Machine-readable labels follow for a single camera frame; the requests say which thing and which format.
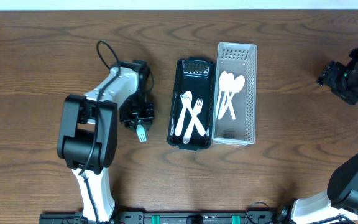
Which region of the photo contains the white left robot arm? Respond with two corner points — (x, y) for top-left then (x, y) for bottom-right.
(40, 60), (154, 223)

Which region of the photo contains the white plastic fork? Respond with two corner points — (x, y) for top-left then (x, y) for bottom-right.
(183, 98), (203, 144)
(180, 94), (206, 136)

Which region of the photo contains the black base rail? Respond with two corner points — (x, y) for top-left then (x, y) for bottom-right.
(39, 210), (291, 224)

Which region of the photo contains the mint green plastic fork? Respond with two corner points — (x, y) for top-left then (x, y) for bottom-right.
(136, 124), (147, 142)

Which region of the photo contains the dark green plastic basket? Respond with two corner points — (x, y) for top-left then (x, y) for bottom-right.
(167, 57), (215, 151)

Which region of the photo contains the clear perforated plastic basket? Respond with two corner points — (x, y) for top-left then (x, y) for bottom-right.
(212, 42), (257, 146)

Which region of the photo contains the white plastic spoon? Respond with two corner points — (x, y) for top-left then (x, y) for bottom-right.
(218, 75), (245, 119)
(226, 73), (235, 120)
(174, 91), (192, 136)

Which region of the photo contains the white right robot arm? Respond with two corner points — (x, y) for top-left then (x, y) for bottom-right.
(275, 47), (358, 223)

